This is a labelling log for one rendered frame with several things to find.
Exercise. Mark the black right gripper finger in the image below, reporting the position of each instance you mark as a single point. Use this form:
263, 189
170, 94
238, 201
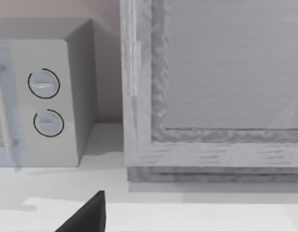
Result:
92, 215

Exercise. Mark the round microwave knob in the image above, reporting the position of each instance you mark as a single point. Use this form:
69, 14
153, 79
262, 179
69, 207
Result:
48, 122
43, 83

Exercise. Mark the pale microwave oven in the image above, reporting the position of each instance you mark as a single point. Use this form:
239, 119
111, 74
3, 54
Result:
66, 96

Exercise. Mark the grey cabinet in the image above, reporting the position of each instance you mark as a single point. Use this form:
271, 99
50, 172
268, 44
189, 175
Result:
211, 96

